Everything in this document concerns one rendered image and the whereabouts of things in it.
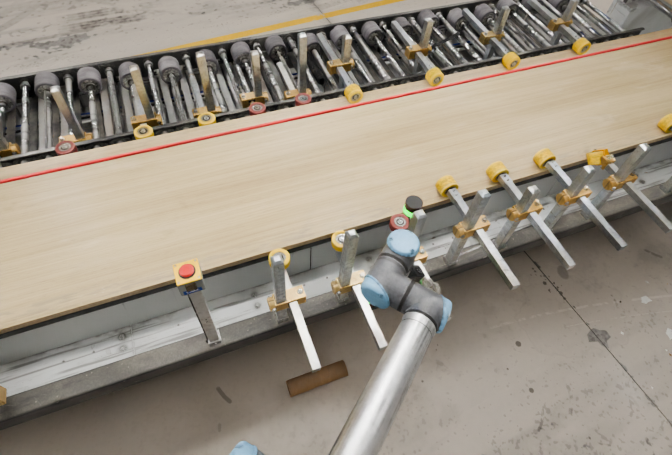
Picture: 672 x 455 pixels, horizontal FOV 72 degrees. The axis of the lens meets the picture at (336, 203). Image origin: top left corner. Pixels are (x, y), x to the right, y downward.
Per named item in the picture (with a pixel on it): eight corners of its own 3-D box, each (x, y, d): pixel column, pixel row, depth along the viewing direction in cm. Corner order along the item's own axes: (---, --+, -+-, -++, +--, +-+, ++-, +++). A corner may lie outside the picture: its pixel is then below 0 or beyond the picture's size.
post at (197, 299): (221, 342, 170) (200, 287, 134) (208, 346, 169) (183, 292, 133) (219, 331, 173) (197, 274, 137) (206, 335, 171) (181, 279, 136)
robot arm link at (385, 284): (398, 304, 115) (418, 267, 122) (358, 282, 118) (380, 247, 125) (392, 319, 122) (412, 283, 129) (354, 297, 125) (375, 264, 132)
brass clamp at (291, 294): (306, 303, 169) (306, 297, 165) (271, 315, 166) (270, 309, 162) (301, 289, 173) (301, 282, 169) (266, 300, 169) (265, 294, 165)
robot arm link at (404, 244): (380, 245, 124) (397, 219, 129) (374, 267, 134) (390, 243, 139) (412, 261, 121) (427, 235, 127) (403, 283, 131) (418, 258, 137)
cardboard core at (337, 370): (348, 372, 228) (290, 394, 220) (347, 377, 234) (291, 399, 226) (342, 357, 232) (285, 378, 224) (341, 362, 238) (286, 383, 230)
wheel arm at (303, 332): (321, 370, 155) (321, 366, 152) (311, 374, 154) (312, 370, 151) (282, 263, 179) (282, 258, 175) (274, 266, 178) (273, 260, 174)
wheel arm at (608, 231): (624, 249, 179) (629, 244, 176) (617, 251, 178) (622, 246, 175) (545, 158, 206) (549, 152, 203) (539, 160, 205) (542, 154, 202)
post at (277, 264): (287, 322, 180) (284, 261, 142) (279, 325, 179) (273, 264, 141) (284, 314, 182) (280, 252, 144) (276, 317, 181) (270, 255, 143)
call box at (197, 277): (206, 290, 135) (201, 278, 128) (182, 298, 133) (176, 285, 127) (201, 270, 138) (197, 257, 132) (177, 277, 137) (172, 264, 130)
